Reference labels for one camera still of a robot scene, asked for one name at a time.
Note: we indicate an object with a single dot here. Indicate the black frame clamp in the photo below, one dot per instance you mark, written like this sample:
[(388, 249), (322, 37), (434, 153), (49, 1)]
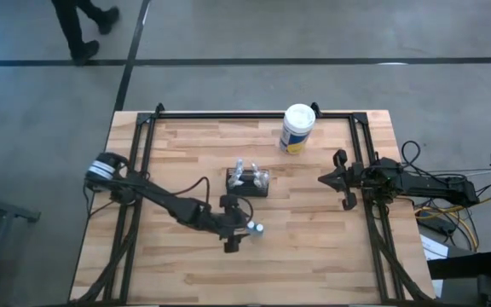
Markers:
[(315, 108), (159, 107)]

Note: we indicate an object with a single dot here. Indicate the black metal stand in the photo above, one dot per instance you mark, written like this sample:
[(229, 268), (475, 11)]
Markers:
[(15, 212)]

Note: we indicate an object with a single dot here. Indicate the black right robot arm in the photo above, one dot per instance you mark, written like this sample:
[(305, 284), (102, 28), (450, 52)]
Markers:
[(424, 183)]

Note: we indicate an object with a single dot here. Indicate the blue yellow wipes canister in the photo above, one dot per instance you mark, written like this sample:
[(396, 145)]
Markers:
[(298, 123)]

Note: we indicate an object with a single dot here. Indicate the dark blue toothbrush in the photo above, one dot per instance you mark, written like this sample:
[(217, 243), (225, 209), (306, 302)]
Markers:
[(239, 164)]

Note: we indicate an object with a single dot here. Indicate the clear toothbrush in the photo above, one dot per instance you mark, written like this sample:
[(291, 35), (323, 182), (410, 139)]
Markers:
[(257, 181)]

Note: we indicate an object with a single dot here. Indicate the black aluminium table frame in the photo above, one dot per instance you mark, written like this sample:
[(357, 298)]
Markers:
[(250, 115)]

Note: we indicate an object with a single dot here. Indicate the white paper sheet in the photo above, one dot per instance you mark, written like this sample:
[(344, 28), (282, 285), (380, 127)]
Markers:
[(433, 247)]

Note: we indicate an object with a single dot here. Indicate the black power brick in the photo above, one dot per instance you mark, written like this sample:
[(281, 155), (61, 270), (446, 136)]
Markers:
[(437, 224)]

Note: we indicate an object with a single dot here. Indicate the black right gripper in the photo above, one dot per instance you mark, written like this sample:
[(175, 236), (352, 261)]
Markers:
[(358, 178)]

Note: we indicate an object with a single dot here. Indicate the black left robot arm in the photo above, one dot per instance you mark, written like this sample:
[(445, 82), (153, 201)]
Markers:
[(164, 202)]

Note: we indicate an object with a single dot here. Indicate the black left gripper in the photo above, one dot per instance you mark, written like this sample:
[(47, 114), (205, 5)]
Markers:
[(226, 224)]

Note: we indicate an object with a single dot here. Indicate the black bench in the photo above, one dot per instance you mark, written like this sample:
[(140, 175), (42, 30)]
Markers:
[(463, 264)]

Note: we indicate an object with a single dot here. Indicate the light blue toothbrush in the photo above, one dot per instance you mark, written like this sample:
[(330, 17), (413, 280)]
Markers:
[(241, 172)]

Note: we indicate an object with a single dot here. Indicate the person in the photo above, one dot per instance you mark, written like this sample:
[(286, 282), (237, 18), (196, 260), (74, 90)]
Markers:
[(71, 25)]

